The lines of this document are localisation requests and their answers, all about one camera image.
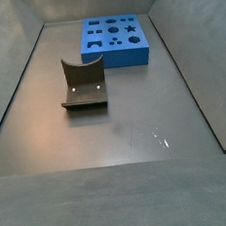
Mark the black curved holder stand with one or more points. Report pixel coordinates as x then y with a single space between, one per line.
85 78

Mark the blue shape sorter block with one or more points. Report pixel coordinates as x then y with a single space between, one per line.
119 39

